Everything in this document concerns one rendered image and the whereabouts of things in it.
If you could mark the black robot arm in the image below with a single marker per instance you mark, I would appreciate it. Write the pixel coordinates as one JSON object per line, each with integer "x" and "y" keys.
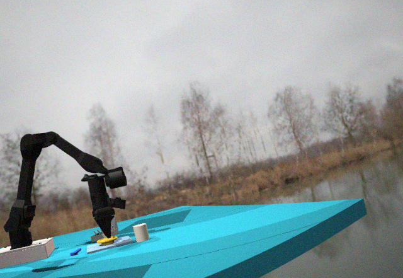
{"x": 22, "y": 211}

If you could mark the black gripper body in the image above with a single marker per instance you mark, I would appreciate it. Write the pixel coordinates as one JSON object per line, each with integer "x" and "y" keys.
{"x": 100, "y": 205}

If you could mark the yellow plate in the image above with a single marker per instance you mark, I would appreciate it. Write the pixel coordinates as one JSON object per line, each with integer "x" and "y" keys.
{"x": 107, "y": 241}

